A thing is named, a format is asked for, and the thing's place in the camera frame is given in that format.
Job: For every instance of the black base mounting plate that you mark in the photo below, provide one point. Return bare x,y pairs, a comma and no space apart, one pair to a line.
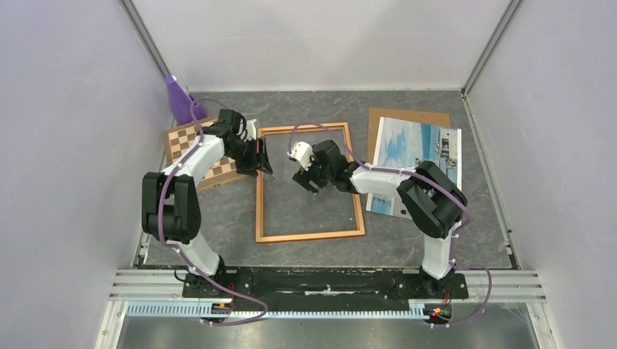
324,289

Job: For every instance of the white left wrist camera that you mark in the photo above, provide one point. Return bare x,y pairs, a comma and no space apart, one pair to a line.
251,130

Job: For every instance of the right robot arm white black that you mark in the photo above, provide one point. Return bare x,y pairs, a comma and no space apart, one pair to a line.
434,202

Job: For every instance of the aluminium rail frame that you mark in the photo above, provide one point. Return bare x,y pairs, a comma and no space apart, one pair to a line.
508,289

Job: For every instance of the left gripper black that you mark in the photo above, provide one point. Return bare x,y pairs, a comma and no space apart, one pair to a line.
257,161

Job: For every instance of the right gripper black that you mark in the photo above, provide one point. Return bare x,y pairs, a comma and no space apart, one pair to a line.
304,177

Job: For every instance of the building and sky photo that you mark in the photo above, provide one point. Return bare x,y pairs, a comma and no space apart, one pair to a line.
407,144

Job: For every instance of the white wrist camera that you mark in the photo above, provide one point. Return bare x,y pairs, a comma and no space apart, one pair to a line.
302,153
251,130

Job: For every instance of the wooden chessboard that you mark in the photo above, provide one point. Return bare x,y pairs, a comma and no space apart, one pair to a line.
179,139

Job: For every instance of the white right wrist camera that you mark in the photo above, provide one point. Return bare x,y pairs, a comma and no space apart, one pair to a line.
302,153

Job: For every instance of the wooden picture frame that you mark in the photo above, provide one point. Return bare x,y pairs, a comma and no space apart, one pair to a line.
260,236

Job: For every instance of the purple plastic cone object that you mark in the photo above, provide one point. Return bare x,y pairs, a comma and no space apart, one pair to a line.
182,103

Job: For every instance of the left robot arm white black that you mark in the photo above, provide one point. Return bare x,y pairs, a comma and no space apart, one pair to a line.
170,210

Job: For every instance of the brown cardboard backing board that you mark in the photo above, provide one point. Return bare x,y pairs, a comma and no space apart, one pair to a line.
423,117

